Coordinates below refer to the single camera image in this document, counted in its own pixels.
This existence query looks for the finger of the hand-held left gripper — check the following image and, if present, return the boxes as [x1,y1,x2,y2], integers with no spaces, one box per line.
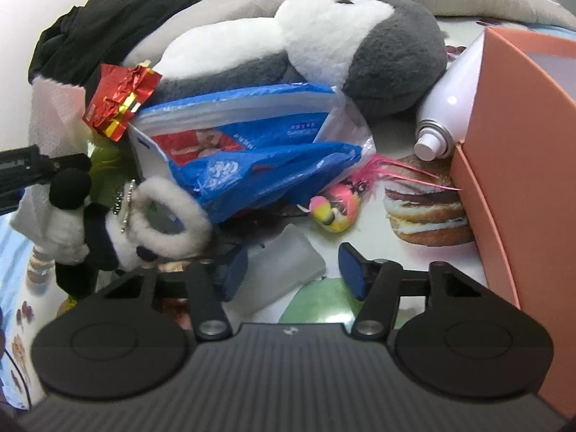
[0,185,25,215]
[0,145,92,186]

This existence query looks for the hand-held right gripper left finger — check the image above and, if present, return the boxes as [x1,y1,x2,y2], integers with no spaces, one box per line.
[103,245,248,341]

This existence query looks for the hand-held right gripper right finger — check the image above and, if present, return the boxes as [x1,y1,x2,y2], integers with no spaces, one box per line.
[338,242,488,341]

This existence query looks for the pink yellow bird toy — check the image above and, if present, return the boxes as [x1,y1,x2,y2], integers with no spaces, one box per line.
[297,155,460,234]

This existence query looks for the panda plush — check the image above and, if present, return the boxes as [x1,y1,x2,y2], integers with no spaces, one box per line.
[33,168,158,300]

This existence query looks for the red foil packet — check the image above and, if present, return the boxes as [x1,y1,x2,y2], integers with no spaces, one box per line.
[82,64,163,142]

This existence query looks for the blue plastic bag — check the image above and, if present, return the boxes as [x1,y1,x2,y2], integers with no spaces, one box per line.
[128,82,376,225]

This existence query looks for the orange cardboard box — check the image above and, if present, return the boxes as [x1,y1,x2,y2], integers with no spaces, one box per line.
[450,26,576,419]

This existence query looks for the grey white penguin plush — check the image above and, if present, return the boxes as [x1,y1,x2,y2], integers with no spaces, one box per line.
[123,0,448,120]

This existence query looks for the food printed mat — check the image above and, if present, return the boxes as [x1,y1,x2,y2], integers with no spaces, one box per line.
[0,15,523,410]

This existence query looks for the translucent plastic case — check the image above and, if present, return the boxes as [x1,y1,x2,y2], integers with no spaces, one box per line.
[243,224,325,313]

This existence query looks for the white fluffy scrunchie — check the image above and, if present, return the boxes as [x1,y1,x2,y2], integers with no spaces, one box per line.
[130,176,212,259]

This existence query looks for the black jacket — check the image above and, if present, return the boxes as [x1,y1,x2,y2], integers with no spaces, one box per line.
[28,0,212,86]

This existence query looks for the white spray can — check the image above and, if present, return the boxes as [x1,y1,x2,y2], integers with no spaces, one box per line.
[414,31,487,160]

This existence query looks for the ball chain keychain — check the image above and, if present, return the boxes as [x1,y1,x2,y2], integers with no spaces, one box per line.
[114,180,138,235]

